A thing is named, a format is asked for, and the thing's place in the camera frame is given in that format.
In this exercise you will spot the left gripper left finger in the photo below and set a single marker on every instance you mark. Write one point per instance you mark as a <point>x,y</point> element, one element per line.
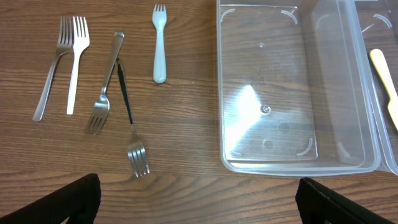
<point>77,202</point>

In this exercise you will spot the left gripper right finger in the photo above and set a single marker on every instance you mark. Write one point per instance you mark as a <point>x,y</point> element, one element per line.
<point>319,204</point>

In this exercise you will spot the yellow plastic knife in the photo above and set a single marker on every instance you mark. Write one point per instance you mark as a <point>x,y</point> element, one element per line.
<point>380,64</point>

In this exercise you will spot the pale blue plastic fork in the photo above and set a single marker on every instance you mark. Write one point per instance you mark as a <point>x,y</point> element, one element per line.
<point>159,20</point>

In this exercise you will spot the left clear plastic container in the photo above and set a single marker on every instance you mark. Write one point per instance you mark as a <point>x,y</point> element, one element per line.
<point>293,89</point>

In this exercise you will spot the clear plastic container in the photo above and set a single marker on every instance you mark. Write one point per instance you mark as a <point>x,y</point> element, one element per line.
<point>378,22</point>
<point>293,89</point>

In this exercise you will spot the right clear plastic container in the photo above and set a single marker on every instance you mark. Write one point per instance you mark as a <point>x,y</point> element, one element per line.
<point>378,22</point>

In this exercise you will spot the silver metal fork upside down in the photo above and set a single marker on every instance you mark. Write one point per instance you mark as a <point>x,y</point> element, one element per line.
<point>102,105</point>

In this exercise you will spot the white plastic fork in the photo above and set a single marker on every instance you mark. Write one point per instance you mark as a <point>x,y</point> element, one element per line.
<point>81,42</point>

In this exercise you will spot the silver metal fork far left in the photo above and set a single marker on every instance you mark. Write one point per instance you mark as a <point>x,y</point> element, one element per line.
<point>64,45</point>

